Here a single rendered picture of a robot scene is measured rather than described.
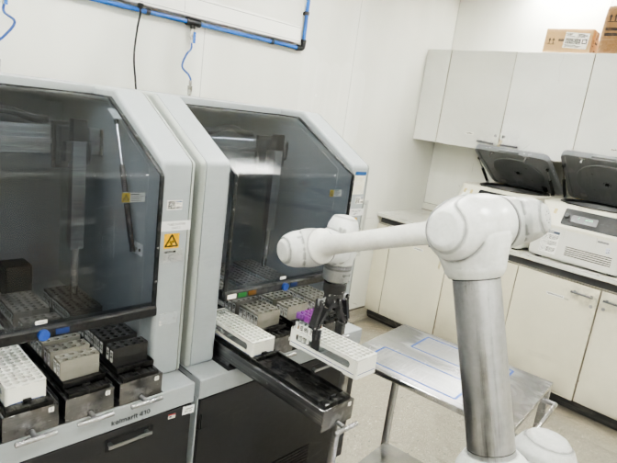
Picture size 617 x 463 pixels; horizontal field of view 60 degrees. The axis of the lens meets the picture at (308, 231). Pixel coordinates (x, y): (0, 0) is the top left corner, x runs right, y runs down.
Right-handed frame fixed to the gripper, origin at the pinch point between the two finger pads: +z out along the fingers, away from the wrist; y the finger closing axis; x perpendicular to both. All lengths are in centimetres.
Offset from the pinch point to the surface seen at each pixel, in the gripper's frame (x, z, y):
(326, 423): -17.6, 15.4, -15.8
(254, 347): 17.5, 6.9, -15.3
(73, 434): 25, 23, -71
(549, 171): 33, -51, 243
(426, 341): -7, 10, 51
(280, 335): 26.0, 10.6, 4.3
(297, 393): -6.0, 11.3, -17.4
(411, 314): 101, 73, 217
